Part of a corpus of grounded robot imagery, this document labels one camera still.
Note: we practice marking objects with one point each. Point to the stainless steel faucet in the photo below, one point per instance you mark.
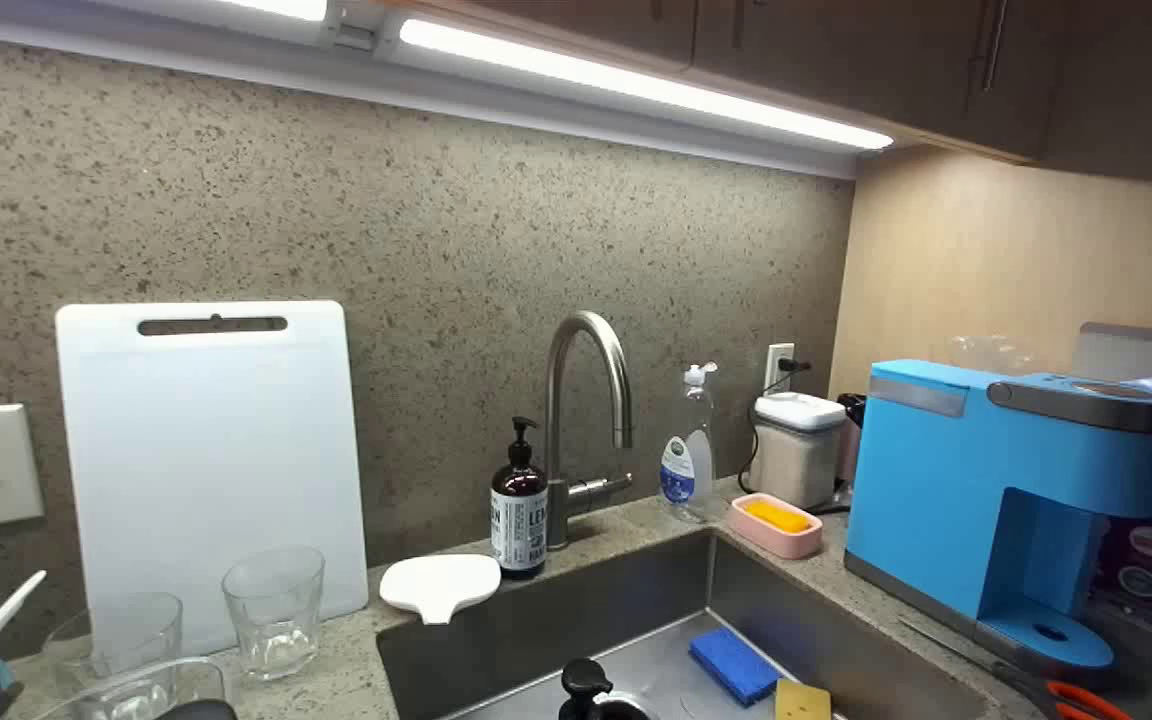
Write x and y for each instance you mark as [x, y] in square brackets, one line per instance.
[559, 440]

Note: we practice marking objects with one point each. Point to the clear dish soap bottle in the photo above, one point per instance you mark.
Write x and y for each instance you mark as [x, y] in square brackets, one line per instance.
[686, 473]

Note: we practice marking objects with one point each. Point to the amber hand soap pump bottle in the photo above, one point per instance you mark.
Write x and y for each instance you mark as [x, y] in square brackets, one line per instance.
[517, 522]

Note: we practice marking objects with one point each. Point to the clear canister with white lid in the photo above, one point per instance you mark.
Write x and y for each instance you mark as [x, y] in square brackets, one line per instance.
[796, 447]

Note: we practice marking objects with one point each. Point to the pink tray with yellow sponge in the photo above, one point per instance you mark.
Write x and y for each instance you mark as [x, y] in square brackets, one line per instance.
[777, 522]

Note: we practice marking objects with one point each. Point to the steel sink basin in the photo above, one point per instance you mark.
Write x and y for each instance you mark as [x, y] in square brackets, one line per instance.
[561, 623]

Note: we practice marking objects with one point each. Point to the white soap dish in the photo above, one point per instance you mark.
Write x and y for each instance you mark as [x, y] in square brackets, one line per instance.
[441, 583]

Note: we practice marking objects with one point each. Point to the long under-cabinet light bar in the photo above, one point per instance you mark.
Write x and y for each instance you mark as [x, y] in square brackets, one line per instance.
[641, 80]

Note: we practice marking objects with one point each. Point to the black sink faucet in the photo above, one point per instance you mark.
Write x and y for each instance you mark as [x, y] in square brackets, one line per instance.
[585, 684]

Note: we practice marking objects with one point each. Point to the blue sponge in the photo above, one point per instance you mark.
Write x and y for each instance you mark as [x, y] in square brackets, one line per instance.
[733, 667]

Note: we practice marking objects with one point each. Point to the white plastic cutting board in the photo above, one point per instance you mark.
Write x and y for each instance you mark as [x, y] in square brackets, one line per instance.
[217, 465]

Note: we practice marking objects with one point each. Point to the blue coffee machine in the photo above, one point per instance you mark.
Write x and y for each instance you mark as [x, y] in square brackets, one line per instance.
[937, 495]

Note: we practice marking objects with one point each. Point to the clear glass tumbler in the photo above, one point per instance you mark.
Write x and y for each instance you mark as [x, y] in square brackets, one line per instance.
[275, 614]
[137, 636]

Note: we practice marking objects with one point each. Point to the yellow sponge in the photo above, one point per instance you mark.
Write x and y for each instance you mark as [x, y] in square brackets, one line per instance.
[801, 703]

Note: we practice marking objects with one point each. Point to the short under-cabinet light bar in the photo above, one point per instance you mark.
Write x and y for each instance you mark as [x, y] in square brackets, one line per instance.
[289, 7]

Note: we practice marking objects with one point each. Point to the clear glass bowl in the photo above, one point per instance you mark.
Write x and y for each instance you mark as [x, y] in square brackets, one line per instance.
[121, 698]

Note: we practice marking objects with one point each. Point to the dark coffee pod box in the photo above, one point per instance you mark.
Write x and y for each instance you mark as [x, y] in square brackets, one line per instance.
[1150, 566]

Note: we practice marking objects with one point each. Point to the white wall outlet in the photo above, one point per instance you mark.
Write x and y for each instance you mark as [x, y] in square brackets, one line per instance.
[777, 360]

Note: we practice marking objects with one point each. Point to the wooden wall cabinets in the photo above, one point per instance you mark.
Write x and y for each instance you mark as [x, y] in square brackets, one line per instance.
[937, 66]

